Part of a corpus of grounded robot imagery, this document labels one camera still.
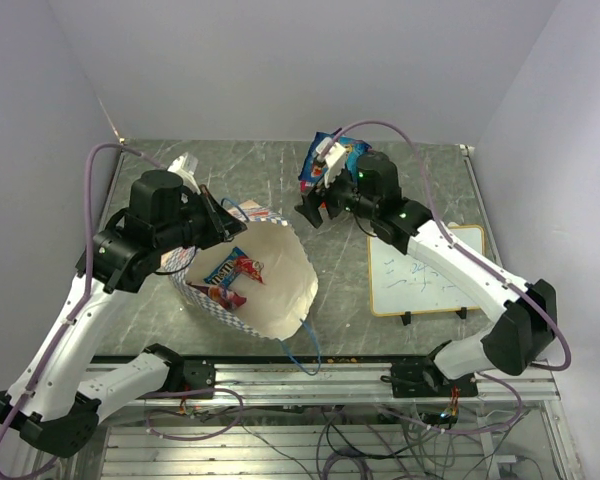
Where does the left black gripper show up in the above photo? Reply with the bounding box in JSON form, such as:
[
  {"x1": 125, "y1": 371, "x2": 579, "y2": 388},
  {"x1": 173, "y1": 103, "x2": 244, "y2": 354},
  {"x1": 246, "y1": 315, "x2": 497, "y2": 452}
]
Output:
[{"x1": 155, "y1": 184, "x2": 248, "y2": 253}]

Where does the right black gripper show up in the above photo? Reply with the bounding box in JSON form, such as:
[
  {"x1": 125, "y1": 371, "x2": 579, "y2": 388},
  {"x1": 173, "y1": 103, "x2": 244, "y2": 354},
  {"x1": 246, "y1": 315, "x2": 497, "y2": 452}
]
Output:
[{"x1": 295, "y1": 161, "x2": 378, "y2": 227}]

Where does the blue candy bag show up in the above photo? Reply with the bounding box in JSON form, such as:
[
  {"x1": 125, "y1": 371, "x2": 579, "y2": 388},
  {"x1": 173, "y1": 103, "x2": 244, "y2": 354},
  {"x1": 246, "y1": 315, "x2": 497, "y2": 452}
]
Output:
[{"x1": 298, "y1": 132, "x2": 371, "y2": 193}]

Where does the brown m&m's packet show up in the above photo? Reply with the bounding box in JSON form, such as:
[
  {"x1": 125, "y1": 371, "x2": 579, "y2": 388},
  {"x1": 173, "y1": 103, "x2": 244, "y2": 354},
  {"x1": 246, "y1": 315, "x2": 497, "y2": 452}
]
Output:
[{"x1": 204, "y1": 247, "x2": 245, "y2": 287}]

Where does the purple candy packet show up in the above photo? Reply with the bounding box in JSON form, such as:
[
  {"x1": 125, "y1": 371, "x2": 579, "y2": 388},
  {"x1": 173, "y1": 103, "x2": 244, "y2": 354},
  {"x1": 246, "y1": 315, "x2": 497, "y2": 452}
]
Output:
[{"x1": 188, "y1": 283, "x2": 247, "y2": 311}]

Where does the blue checkered paper bag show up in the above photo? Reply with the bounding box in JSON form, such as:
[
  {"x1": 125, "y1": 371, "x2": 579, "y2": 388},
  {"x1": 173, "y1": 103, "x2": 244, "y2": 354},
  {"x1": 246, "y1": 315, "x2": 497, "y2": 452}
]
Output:
[{"x1": 162, "y1": 197, "x2": 322, "y2": 376}]

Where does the small red snack packet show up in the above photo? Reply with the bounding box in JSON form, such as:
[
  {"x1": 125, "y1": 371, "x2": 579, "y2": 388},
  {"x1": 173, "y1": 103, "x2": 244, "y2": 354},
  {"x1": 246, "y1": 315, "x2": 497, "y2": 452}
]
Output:
[{"x1": 234, "y1": 256, "x2": 264, "y2": 284}]

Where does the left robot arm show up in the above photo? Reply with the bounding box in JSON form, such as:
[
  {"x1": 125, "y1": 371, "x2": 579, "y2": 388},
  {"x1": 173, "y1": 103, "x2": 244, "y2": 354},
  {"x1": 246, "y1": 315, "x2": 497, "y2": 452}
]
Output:
[{"x1": 0, "y1": 170, "x2": 247, "y2": 458}]

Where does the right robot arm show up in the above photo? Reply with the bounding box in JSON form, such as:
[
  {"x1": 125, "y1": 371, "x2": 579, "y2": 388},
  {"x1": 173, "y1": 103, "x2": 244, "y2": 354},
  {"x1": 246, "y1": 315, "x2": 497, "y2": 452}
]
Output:
[{"x1": 296, "y1": 149, "x2": 557, "y2": 396}]

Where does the small whiteboard with writing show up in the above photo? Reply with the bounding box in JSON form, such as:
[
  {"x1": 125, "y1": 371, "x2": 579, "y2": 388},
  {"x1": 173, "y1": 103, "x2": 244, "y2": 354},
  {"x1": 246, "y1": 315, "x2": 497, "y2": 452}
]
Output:
[{"x1": 367, "y1": 237, "x2": 479, "y2": 317}]

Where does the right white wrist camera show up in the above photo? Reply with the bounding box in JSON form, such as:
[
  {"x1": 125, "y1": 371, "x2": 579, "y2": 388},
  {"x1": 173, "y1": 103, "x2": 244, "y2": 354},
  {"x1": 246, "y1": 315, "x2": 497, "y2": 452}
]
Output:
[{"x1": 314, "y1": 138, "x2": 348, "y2": 188}]

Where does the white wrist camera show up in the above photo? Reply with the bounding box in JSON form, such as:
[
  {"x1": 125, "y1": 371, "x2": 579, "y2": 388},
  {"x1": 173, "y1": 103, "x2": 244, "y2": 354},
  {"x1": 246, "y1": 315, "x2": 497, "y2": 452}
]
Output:
[
  {"x1": 314, "y1": 138, "x2": 348, "y2": 188},
  {"x1": 168, "y1": 152, "x2": 199, "y2": 192}
]

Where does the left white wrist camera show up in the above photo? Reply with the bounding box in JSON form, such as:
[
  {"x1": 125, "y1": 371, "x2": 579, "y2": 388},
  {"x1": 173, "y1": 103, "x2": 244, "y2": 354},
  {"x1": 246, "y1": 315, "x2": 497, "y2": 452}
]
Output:
[{"x1": 168, "y1": 152, "x2": 199, "y2": 192}]

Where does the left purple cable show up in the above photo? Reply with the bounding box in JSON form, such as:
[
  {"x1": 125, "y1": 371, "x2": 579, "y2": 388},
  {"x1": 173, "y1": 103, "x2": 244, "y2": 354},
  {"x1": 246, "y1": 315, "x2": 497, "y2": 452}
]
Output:
[{"x1": 0, "y1": 143, "x2": 169, "y2": 480}]

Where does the aluminium rail frame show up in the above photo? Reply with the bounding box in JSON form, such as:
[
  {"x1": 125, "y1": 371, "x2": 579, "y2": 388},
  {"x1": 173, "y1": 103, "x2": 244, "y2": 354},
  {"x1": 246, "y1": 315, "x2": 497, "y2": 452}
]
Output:
[{"x1": 34, "y1": 144, "x2": 581, "y2": 480}]

